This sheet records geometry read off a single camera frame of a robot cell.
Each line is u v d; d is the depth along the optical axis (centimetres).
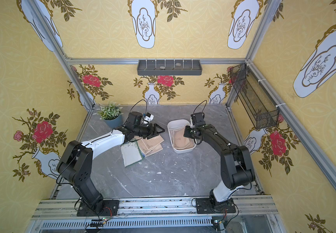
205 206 74
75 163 47
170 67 92
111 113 95
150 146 95
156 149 96
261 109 84
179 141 95
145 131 78
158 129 82
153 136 87
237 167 46
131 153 94
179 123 106
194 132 67
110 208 73
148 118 84
